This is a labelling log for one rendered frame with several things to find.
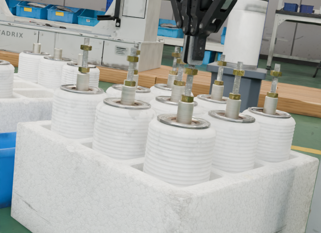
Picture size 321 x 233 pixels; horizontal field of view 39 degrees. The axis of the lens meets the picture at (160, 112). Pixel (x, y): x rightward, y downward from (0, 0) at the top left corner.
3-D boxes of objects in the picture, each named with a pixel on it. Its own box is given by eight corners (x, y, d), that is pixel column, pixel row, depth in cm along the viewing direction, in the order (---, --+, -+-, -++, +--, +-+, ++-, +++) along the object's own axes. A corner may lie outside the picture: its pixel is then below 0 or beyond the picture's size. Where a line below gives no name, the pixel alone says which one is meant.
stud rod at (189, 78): (184, 113, 62) (192, 58, 61) (179, 111, 63) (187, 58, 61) (189, 113, 63) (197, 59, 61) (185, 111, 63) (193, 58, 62)
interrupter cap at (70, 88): (87, 88, 84) (88, 84, 84) (112, 96, 79) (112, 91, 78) (51, 88, 79) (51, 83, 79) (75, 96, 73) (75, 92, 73)
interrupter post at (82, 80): (83, 90, 80) (85, 72, 80) (91, 93, 79) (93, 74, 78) (72, 90, 79) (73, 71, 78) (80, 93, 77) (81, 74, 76)
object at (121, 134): (83, 198, 78) (93, 96, 74) (137, 200, 80) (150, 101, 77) (87, 224, 68) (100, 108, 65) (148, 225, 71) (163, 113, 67)
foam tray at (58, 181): (155, 182, 111) (165, 111, 108) (302, 248, 85) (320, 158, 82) (9, 216, 83) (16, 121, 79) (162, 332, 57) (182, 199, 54)
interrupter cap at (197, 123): (187, 133, 58) (188, 128, 58) (145, 120, 63) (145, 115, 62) (220, 128, 63) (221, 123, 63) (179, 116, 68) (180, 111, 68)
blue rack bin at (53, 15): (62, 21, 621) (64, 6, 617) (88, 25, 613) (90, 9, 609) (45, 20, 573) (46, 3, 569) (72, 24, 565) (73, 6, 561)
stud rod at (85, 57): (84, 81, 78) (88, 37, 76) (79, 80, 78) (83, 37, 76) (86, 81, 79) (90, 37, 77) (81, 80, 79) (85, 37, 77)
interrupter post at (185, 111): (184, 127, 61) (187, 103, 61) (171, 122, 63) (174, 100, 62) (195, 125, 63) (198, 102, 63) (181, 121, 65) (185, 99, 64)
